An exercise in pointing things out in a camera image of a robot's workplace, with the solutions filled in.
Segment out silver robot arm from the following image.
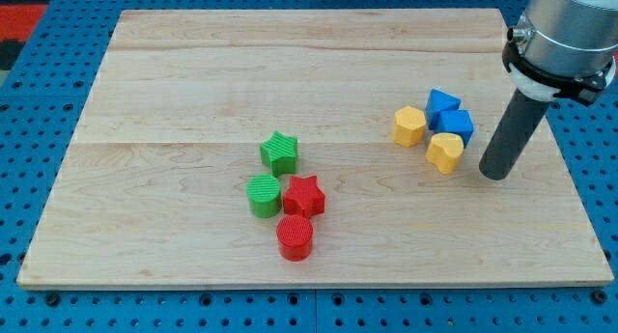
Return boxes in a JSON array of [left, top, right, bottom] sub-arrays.
[[502, 0, 617, 106]]

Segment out green star block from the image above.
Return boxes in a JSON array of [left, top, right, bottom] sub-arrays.
[[260, 131, 298, 178]]

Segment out red star block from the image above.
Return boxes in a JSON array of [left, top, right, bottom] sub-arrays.
[[282, 176, 325, 219]]

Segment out wooden board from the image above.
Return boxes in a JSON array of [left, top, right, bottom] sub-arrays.
[[17, 9, 613, 291]]

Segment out green cylinder block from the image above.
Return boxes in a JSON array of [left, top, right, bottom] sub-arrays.
[[246, 174, 281, 218]]

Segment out red cylinder block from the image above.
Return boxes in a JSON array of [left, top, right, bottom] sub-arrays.
[[276, 215, 314, 262]]

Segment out yellow hexagon block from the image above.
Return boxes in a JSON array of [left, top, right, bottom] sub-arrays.
[[392, 106, 427, 148]]

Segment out yellow heart block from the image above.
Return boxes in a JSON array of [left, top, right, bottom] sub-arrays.
[[425, 132, 464, 175]]

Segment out blue triangle block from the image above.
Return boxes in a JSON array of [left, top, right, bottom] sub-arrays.
[[425, 89, 462, 130]]

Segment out blue cube block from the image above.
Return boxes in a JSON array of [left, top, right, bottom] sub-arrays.
[[435, 110, 474, 148]]

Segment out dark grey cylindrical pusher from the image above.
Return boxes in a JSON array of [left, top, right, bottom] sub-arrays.
[[479, 90, 550, 180]]

